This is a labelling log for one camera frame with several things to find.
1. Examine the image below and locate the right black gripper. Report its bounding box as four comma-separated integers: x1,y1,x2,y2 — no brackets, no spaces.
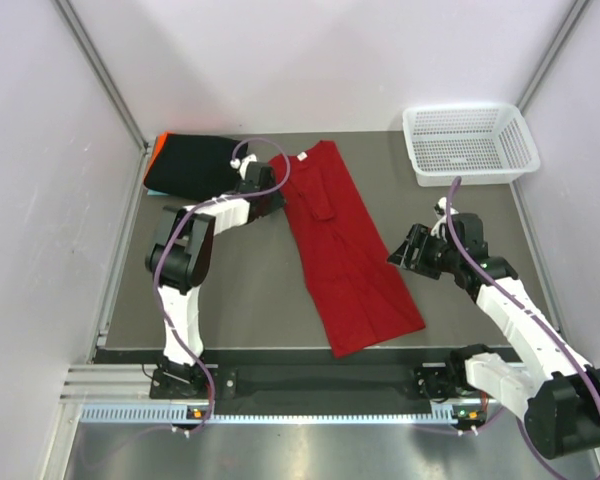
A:
387,223,460,280

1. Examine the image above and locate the red t shirt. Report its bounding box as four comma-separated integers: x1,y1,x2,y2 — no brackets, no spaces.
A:
269,141,425,357

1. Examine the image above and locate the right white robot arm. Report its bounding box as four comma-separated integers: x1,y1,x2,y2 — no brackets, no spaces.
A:
388,212,600,459

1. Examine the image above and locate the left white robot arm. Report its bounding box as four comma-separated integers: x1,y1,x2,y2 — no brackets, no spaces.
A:
145,155,285,399

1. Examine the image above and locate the folded black t shirt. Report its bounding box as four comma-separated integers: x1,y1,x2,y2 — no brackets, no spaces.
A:
143,132,249,202

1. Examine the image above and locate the folded light blue t shirt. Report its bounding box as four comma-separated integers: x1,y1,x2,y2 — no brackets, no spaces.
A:
147,189,169,196

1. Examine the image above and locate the folded orange t shirt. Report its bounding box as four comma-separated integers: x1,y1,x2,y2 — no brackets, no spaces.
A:
143,131,171,180

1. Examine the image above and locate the white plastic basket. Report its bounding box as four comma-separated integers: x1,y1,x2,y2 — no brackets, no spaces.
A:
402,102,541,187

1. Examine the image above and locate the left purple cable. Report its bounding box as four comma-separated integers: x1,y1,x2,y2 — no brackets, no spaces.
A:
152,137,296,441

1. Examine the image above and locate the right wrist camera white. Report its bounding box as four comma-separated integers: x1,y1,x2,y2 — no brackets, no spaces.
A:
429,197,458,241

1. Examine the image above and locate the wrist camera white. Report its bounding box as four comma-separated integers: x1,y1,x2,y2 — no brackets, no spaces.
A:
429,197,458,241
229,154,258,180

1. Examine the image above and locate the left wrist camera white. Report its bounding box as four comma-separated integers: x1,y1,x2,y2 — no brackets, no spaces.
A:
229,154,258,180

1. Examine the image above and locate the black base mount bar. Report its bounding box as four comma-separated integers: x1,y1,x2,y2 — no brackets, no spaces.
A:
159,348,480,414

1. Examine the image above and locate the grey slotted cable duct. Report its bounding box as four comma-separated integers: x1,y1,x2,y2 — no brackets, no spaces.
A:
80,403,486,426

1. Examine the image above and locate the left aluminium frame post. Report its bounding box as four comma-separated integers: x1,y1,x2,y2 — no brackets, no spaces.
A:
51,0,149,151

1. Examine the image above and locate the aluminium frame post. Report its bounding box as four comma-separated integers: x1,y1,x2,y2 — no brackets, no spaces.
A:
51,0,149,151
516,0,592,115

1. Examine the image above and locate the right aluminium frame post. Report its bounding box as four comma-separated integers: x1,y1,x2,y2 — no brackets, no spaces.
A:
516,0,592,115

